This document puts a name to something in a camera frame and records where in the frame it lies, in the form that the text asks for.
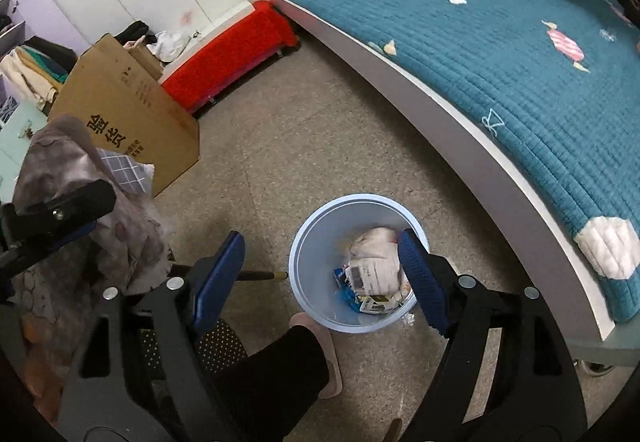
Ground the white plastic bag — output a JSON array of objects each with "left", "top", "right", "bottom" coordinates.
[{"left": 147, "top": 31, "right": 191, "bottom": 63}]

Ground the light blue plastic bin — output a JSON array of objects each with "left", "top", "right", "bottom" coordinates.
[{"left": 288, "top": 193, "right": 428, "bottom": 334}]

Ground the red bench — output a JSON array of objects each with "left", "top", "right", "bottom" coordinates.
[{"left": 160, "top": 0, "right": 300, "bottom": 113}]

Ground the white board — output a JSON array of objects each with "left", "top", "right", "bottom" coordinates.
[{"left": 160, "top": 0, "right": 257, "bottom": 73}]

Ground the large cardboard box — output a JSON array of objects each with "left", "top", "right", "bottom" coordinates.
[{"left": 47, "top": 33, "right": 201, "bottom": 198}]

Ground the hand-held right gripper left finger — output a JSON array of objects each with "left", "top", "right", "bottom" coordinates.
[{"left": 57, "top": 230, "right": 247, "bottom": 442}]

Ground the black mesh chair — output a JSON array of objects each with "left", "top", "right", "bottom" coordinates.
[{"left": 135, "top": 322, "right": 251, "bottom": 423}]

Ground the yellow carton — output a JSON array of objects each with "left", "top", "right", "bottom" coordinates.
[{"left": 347, "top": 257, "right": 407, "bottom": 317}]

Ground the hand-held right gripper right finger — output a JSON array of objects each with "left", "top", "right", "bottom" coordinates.
[{"left": 397, "top": 228, "right": 588, "bottom": 442}]

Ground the person's black trouser leg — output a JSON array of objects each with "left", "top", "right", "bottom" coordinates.
[{"left": 215, "top": 324, "right": 331, "bottom": 442}]

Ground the black clothes pile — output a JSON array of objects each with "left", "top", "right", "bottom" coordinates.
[{"left": 115, "top": 20, "right": 151, "bottom": 45}]

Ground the turquoise drawer cabinet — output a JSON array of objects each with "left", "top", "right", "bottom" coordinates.
[{"left": 0, "top": 102, "right": 51, "bottom": 203}]

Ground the teal quilted mattress cover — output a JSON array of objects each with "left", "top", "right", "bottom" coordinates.
[{"left": 257, "top": 0, "right": 640, "bottom": 323}]

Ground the pale green bunk bed frame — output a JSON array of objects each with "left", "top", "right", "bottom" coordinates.
[{"left": 245, "top": 0, "right": 640, "bottom": 373}]

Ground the black table leg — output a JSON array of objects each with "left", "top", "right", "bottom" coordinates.
[{"left": 235, "top": 269, "right": 289, "bottom": 284}]

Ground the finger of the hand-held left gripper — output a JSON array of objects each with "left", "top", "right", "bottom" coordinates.
[
  {"left": 0, "top": 221, "right": 99, "bottom": 276},
  {"left": 0, "top": 179, "right": 118, "bottom": 255}
]

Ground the pale plastic bag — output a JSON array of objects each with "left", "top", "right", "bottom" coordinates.
[{"left": 347, "top": 227, "right": 401, "bottom": 264}]

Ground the pink slipper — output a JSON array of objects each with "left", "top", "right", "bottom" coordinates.
[{"left": 290, "top": 312, "right": 343, "bottom": 399}]

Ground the blue snack bag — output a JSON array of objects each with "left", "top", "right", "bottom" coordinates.
[{"left": 332, "top": 266, "right": 362, "bottom": 314}]

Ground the row of hanging jackets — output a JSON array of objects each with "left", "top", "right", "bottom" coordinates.
[{"left": 0, "top": 36, "right": 78, "bottom": 105}]

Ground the grey mottled cloth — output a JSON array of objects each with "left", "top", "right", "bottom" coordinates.
[{"left": 12, "top": 114, "right": 173, "bottom": 323}]

